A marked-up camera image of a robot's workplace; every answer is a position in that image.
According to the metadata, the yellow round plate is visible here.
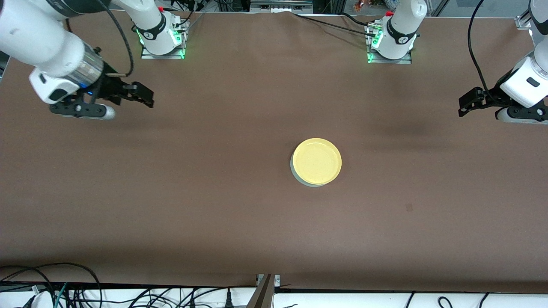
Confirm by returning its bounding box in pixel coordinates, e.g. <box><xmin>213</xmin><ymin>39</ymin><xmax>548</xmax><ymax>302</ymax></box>
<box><xmin>293</xmin><ymin>138</ymin><xmax>342</xmax><ymax>185</ymax></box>

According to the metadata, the green round plate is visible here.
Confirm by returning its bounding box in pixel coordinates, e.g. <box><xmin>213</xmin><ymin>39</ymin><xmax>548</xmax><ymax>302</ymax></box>
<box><xmin>290</xmin><ymin>152</ymin><xmax>339</xmax><ymax>187</ymax></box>

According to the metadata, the brown table mat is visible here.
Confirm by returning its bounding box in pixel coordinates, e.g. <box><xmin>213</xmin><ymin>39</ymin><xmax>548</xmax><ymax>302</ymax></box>
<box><xmin>0</xmin><ymin>11</ymin><xmax>548</xmax><ymax>293</ymax></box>

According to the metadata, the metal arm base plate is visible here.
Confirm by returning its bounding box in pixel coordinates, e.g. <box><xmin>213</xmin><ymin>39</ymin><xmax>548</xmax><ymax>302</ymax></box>
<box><xmin>140</xmin><ymin>18</ymin><xmax>190</xmax><ymax>60</ymax></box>
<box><xmin>365</xmin><ymin>22</ymin><xmax>413</xmax><ymax>65</ymax></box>

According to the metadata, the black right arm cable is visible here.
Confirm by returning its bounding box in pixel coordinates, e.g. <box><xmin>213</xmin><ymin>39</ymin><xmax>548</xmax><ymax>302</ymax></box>
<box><xmin>96</xmin><ymin>0</ymin><xmax>134</xmax><ymax>78</ymax></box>

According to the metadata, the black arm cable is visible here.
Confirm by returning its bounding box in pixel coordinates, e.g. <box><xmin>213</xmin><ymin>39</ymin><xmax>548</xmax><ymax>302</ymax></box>
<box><xmin>96</xmin><ymin>0</ymin><xmax>134</xmax><ymax>78</ymax></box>
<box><xmin>467</xmin><ymin>0</ymin><xmax>499</xmax><ymax>102</ymax></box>

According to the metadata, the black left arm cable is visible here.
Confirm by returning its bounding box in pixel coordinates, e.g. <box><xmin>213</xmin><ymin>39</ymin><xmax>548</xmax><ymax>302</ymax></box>
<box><xmin>467</xmin><ymin>0</ymin><xmax>499</xmax><ymax>102</ymax></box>

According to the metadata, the aluminium frame beam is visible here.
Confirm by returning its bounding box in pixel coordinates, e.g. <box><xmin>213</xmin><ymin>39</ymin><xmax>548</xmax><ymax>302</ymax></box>
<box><xmin>250</xmin><ymin>0</ymin><xmax>314</xmax><ymax>13</ymax></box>

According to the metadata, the green cable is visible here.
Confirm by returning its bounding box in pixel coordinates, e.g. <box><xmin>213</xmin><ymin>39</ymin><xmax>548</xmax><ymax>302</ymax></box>
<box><xmin>53</xmin><ymin>282</ymin><xmax>70</xmax><ymax>308</ymax></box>

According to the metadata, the aluminium frame post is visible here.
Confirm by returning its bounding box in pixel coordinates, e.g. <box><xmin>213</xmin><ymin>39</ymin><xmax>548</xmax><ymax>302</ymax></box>
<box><xmin>245</xmin><ymin>274</ymin><xmax>281</xmax><ymax>308</ymax></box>

